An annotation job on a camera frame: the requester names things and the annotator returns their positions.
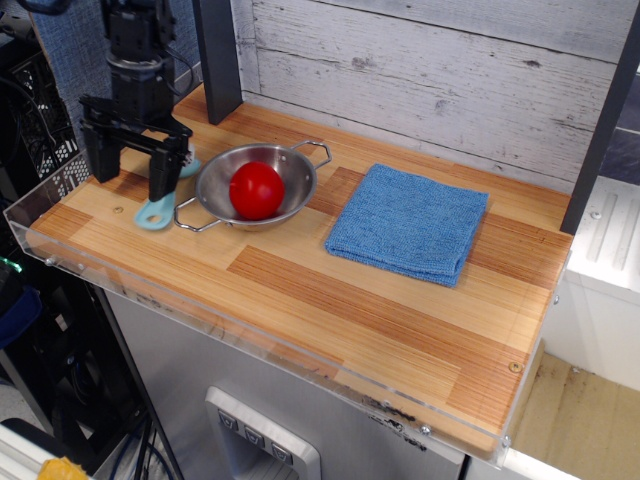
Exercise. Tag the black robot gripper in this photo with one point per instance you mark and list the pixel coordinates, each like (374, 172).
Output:
(142, 98)

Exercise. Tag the light blue dish brush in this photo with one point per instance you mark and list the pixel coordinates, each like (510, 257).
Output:
(157, 215)

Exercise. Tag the steel bowl with wire handles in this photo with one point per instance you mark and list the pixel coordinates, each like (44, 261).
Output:
(296, 166)

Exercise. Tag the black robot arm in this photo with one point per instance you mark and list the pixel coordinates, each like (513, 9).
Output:
(139, 31)

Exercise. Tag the folded blue towel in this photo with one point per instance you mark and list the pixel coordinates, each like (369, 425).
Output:
(409, 224)

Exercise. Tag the black plastic crate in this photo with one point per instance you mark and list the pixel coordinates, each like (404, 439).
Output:
(36, 132)

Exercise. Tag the red tomato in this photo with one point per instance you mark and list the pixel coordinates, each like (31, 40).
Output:
(256, 191)

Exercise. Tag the stainless steel cabinet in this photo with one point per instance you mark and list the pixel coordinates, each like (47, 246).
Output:
(177, 365)

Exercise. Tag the clear acrylic table guard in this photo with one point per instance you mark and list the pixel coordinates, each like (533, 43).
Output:
(446, 364)

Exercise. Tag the white ridged block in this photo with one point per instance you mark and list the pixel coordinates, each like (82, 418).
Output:
(606, 244)

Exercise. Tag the dark grey right post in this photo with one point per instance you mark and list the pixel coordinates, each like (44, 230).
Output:
(615, 100)

